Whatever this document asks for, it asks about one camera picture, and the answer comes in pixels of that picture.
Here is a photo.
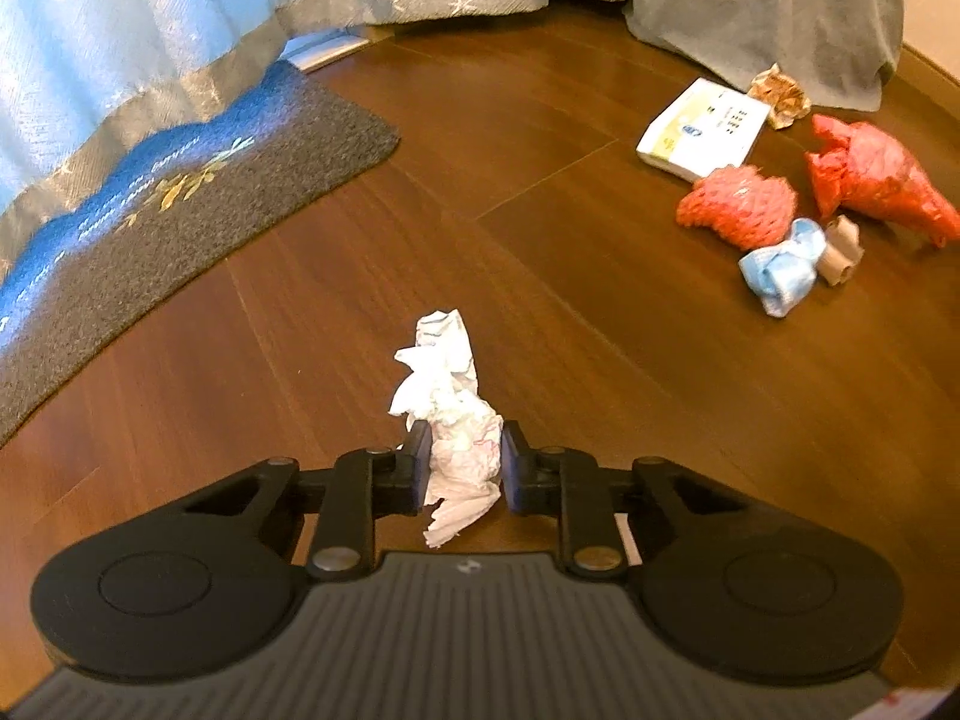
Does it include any grey and blue doormat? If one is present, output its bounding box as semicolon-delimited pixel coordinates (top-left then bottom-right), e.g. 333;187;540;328
0;60;402;447

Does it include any light blue starred curtain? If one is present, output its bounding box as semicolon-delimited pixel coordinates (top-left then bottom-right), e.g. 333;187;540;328
0;0;552;282

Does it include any red plastic bag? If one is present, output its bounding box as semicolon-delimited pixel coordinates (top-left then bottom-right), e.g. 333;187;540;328
805;114;960;250

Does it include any white tissue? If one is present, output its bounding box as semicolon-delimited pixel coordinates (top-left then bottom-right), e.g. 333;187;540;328
388;309;503;550

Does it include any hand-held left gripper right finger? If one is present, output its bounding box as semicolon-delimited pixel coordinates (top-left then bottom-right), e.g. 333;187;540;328
501;420;797;580

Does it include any crumpled light blue wrapper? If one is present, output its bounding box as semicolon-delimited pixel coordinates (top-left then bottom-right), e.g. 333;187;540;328
739;217;828;318

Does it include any grey curtain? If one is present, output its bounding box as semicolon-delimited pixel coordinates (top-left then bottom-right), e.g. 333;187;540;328
544;0;912;112

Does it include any red foam fruit net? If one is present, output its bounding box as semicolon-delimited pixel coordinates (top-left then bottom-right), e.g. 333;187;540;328
675;165;798;252

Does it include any small beige paper roll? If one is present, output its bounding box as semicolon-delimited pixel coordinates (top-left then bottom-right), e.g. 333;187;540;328
816;215;863;286

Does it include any white floor strip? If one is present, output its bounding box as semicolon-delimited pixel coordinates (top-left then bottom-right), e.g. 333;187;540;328
283;26;372;74

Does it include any crumpled brown paper ball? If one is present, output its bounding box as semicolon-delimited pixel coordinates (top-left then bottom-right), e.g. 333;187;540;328
748;64;813;131

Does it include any white and yellow medicine box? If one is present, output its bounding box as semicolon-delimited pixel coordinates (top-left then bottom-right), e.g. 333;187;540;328
636;77;772;183

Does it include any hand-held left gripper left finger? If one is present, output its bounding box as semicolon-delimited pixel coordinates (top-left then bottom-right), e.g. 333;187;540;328
120;420;434;580

